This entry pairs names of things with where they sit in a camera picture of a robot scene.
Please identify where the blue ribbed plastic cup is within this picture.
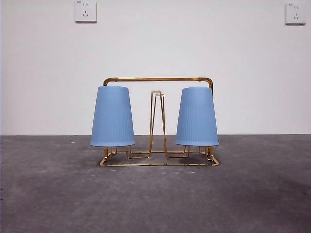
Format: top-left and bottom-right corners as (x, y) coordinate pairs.
(174, 86), (219, 147)
(90, 85), (136, 148)

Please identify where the gold wire cup rack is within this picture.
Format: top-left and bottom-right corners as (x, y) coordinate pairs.
(99, 77), (221, 167)

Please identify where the white wall power socket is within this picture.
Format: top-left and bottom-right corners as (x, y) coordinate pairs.
(285, 2), (306, 26)
(74, 0), (97, 24)

